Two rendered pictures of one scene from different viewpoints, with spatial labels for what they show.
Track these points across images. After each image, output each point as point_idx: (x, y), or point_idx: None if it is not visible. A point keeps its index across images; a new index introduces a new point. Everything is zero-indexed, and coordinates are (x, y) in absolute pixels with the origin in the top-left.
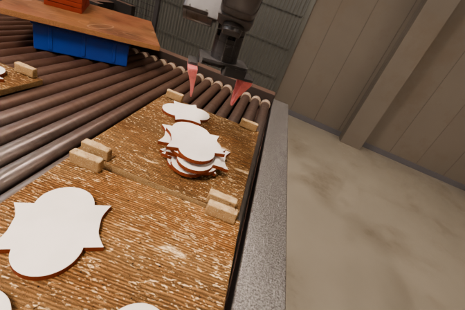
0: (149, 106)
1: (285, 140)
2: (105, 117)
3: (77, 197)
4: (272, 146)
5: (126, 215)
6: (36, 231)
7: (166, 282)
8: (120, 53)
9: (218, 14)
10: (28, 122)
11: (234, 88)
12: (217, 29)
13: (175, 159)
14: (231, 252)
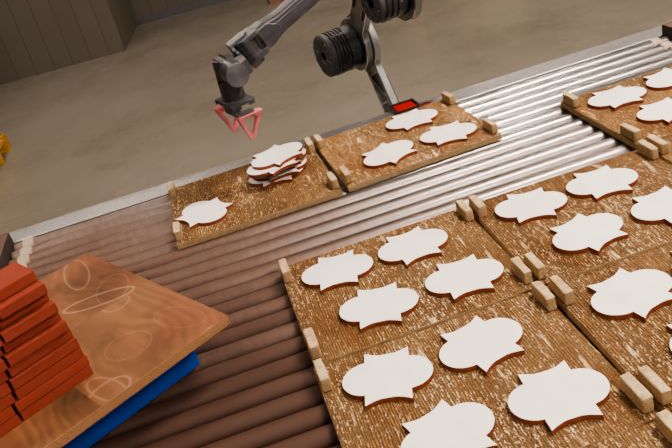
0: (225, 226)
1: (150, 188)
2: (278, 227)
3: (370, 160)
4: (179, 185)
5: (359, 154)
6: (397, 151)
7: (374, 133)
8: None
9: (268, 52)
10: (340, 227)
11: (227, 119)
12: None
13: (297, 165)
14: (338, 134)
